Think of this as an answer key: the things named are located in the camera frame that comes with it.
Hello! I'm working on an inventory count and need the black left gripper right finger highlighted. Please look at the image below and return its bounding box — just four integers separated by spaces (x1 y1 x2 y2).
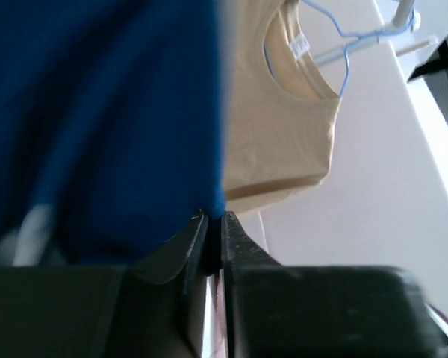
221 213 448 357

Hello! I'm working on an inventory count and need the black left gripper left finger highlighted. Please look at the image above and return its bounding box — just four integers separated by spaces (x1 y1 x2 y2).
0 215 208 357

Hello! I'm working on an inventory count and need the blue t shirt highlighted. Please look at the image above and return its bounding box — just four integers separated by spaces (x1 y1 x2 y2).
0 1 225 266

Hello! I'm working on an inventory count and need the beige t shirt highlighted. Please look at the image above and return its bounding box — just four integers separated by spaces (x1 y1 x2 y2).
223 1 340 214

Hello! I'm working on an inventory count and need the white metal clothes rack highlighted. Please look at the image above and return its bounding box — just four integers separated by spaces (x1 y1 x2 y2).
313 0 440 68

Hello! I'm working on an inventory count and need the blue wire hanger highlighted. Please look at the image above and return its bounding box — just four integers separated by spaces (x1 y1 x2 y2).
263 0 423 100

